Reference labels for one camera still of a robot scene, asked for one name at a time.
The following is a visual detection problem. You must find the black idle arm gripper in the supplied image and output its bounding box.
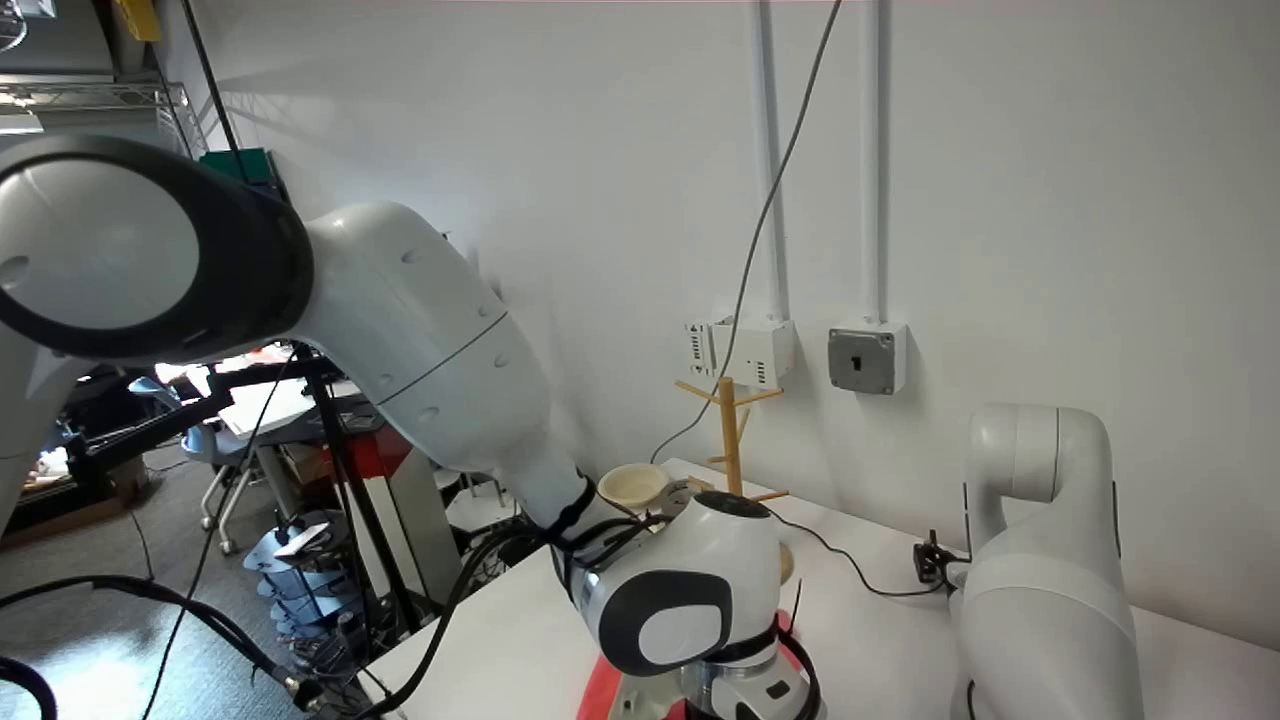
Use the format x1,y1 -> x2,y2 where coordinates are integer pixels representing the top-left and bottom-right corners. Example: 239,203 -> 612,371
911,529 -> 972,595

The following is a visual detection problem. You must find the coral pink shirt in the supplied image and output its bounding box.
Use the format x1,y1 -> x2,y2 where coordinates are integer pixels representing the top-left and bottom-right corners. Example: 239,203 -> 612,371
572,650 -> 633,720

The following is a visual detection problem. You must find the grey junction box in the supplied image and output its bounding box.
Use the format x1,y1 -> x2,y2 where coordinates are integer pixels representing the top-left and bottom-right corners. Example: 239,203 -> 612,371
823,319 -> 911,399

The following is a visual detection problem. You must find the wooden mug tree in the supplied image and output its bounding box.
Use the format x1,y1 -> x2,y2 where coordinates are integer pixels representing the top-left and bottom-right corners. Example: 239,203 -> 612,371
676,377 -> 799,593

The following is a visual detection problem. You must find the cream plastic bowl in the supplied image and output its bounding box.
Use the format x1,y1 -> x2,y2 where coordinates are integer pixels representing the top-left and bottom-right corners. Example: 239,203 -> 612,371
591,459 -> 676,519

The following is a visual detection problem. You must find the red box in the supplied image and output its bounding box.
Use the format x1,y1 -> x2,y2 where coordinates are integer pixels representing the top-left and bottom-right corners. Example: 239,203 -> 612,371
333,429 -> 411,479

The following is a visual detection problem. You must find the blue plastic bag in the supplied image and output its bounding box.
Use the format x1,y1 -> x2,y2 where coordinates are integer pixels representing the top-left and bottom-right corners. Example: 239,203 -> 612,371
239,515 -> 344,644

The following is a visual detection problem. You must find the grey office chair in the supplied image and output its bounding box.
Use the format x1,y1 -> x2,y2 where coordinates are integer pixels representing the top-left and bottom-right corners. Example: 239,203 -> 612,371
177,392 -> 292,556

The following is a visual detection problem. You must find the green box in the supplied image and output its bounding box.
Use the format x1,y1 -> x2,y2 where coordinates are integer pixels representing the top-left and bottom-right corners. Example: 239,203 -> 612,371
197,148 -> 292,203

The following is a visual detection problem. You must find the yellow object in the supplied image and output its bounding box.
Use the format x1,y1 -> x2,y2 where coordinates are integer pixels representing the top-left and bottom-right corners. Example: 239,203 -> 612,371
110,0 -> 168,51

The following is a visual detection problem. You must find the metal shelf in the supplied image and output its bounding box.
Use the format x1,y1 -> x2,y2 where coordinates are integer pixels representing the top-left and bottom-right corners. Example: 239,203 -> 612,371
0,68 -> 192,135

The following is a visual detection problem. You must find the thin black table cable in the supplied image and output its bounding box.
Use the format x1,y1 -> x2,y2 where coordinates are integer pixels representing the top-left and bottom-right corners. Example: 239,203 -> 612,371
772,511 -> 937,599

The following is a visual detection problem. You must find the plain white wall box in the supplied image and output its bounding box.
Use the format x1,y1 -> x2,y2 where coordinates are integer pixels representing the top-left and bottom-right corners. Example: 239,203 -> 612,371
715,315 -> 799,394

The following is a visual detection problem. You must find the white wall socket box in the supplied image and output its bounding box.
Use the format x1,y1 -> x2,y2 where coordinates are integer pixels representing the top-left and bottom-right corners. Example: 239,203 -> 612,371
683,315 -> 728,382

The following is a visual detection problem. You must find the white wall conduit pipe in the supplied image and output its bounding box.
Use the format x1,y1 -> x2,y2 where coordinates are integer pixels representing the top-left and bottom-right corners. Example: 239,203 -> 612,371
865,0 -> 897,333
756,0 -> 791,325

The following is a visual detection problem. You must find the long grey wall cable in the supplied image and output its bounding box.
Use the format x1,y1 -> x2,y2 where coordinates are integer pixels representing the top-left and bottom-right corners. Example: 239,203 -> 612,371
649,0 -> 853,468

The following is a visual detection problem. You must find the black Franka arm cable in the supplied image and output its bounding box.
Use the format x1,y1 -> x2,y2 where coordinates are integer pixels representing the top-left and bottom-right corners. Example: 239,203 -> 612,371
353,511 -> 672,720

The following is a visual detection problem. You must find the black camera stand frame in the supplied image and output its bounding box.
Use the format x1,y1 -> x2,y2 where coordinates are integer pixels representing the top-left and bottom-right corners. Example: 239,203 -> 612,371
57,339 -> 415,644

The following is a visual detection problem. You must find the black floor hose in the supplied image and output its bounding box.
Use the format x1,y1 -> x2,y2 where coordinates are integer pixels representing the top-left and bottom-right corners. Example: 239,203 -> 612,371
0,568 -> 314,720

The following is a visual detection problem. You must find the black hanging cable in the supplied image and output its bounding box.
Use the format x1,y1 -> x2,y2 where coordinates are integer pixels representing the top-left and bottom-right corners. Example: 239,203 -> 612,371
177,0 -> 249,152

